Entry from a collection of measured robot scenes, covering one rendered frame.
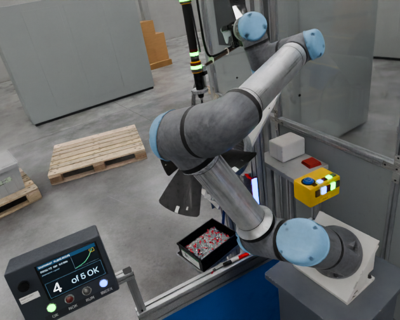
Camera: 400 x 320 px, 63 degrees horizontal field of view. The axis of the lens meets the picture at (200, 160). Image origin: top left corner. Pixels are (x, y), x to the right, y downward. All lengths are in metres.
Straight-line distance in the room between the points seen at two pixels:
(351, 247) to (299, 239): 0.20
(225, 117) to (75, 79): 6.33
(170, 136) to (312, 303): 0.65
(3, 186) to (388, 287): 3.75
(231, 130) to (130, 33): 6.62
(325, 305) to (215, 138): 0.62
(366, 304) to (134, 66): 6.65
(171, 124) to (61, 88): 6.21
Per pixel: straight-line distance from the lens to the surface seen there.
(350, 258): 1.01
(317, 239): 0.86
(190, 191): 1.54
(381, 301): 1.10
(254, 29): 0.97
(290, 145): 1.94
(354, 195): 1.96
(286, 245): 0.89
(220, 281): 1.37
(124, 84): 7.20
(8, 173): 4.11
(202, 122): 0.64
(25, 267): 1.04
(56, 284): 1.06
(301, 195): 1.42
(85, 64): 6.92
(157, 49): 9.66
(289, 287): 1.10
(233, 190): 0.82
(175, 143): 0.69
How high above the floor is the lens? 1.84
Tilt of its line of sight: 28 degrees down
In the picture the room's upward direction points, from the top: 10 degrees counter-clockwise
